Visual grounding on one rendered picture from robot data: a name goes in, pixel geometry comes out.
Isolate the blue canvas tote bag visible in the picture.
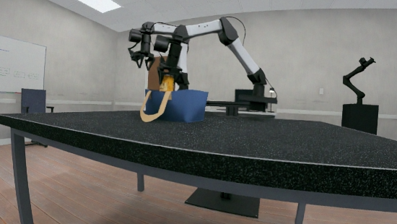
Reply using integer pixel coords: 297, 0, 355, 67
140, 89, 208, 122

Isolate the yellow drink can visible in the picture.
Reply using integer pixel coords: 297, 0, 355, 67
160, 74, 174, 91

